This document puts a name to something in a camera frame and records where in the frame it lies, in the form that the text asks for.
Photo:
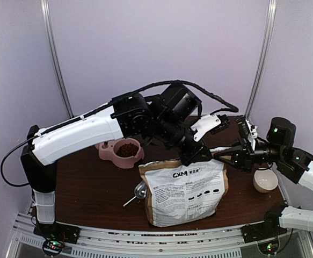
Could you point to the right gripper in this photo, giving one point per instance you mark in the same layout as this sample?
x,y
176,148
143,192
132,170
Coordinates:
x,y
243,158

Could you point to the aluminium frame post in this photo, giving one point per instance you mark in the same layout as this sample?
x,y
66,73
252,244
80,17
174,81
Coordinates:
x,y
265,46
55,59

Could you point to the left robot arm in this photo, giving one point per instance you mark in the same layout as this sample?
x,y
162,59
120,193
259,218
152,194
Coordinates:
x,y
161,116

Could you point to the pink double pet feeder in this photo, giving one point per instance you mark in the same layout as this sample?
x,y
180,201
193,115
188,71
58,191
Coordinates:
x,y
107,151

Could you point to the metal scoop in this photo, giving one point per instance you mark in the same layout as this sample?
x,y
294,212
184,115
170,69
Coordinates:
x,y
140,192

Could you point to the brown pet food kibble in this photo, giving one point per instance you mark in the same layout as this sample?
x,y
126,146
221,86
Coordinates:
x,y
127,150

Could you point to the pet food bag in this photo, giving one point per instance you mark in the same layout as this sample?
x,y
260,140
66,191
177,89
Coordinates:
x,y
179,194

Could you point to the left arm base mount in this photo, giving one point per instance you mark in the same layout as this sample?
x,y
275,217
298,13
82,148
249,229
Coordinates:
x,y
56,236

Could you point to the right aluminium frame post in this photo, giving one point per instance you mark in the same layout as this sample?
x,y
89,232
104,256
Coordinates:
x,y
265,46

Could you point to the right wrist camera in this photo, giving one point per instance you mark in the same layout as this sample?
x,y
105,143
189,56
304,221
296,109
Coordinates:
x,y
243,126

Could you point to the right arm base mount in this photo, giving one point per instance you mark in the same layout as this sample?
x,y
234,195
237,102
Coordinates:
x,y
269,228

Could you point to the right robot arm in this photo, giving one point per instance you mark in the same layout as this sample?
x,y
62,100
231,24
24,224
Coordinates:
x,y
293,163

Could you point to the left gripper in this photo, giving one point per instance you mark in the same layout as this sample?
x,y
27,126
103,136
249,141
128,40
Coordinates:
x,y
199,154

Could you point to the left aluminium frame post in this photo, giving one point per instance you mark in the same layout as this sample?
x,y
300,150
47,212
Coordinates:
x,y
55,59

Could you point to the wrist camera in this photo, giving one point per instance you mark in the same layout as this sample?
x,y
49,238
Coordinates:
x,y
225,123
243,126

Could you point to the beige ceramic bowl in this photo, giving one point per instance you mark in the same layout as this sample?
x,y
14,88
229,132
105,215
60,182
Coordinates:
x,y
265,181

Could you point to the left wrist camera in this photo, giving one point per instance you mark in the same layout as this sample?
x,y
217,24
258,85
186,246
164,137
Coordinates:
x,y
225,123

